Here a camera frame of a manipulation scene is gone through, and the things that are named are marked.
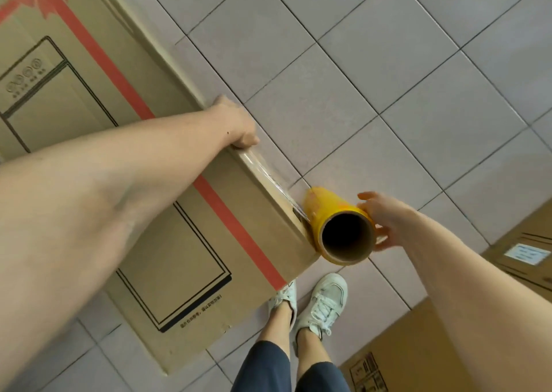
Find person's left hand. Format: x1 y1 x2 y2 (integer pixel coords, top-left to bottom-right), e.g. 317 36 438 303
212 95 261 149

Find person's right hand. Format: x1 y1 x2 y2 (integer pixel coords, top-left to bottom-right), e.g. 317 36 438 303
356 191 421 252

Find yellow plastic wrap roll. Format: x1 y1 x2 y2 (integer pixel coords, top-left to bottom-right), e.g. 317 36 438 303
301 186 377 267

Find brown cardboard box red ribbon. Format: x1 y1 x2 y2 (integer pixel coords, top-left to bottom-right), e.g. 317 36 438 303
0 0 322 376

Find person's left forearm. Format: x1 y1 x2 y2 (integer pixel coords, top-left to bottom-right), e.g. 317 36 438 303
0 105 232 392

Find person's right forearm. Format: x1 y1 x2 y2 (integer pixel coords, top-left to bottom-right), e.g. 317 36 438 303
401 210 552 392

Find cardboard carton with black print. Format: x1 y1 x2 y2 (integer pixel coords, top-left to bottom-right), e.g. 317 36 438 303
338 297 480 392

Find person's right leg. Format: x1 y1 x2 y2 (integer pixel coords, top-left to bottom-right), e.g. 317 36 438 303
295 326 333 382

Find person's leg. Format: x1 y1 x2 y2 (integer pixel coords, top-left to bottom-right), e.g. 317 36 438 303
295 326 333 382
258 303 294 360

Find person's left leg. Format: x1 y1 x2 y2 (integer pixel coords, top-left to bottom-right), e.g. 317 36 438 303
258 303 294 360

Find white right shoe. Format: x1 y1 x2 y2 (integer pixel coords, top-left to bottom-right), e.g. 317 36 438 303
293 273 348 341

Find white shoe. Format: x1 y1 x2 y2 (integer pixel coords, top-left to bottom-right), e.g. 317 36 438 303
267 279 298 332
293 273 348 341

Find white left shoe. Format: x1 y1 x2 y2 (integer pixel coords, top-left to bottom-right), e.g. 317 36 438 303
267 279 298 332

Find white shipping label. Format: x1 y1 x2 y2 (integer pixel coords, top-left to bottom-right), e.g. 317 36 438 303
503 243 552 267

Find dark shorts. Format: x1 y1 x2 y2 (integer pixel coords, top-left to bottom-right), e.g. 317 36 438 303
231 340 352 392

